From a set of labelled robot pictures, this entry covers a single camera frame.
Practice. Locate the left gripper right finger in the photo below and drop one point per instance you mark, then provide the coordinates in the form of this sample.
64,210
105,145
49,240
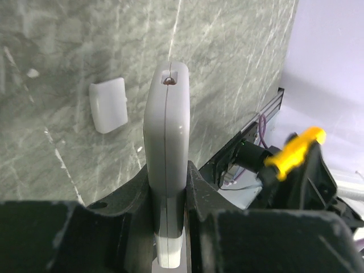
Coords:
224,238

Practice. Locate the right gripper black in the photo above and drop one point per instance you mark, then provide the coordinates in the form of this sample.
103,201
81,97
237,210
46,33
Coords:
310,186

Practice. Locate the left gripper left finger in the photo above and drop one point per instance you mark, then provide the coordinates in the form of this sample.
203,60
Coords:
114,234

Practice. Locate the white battery cover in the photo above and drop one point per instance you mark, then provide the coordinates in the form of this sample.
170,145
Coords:
108,105

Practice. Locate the white remote control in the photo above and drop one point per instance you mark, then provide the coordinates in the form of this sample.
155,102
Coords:
166,129

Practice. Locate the yellow handled screwdriver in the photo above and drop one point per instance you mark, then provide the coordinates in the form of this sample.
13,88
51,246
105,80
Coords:
294,152

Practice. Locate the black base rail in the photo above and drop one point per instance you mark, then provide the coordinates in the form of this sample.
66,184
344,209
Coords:
227,155

